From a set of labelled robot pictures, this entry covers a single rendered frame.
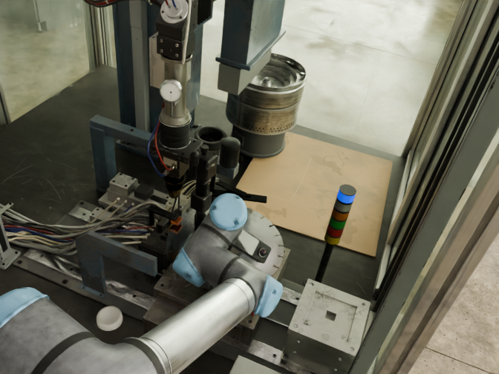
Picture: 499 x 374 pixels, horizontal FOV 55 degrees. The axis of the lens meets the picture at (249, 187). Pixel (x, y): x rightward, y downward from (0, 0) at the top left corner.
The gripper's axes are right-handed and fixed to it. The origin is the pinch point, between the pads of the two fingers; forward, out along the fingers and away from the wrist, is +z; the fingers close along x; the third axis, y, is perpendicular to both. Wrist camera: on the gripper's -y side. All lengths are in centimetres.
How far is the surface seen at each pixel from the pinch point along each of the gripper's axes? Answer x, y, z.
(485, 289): -68, -125, 125
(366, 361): 11.4, -39.4, -17.8
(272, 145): -54, 8, 53
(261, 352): 20.1, -20.7, 10.1
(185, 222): -1.2, 15.3, 8.7
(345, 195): -23.9, -20.2, -11.2
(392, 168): -74, -42, 61
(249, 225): -9.9, -1.4, 9.7
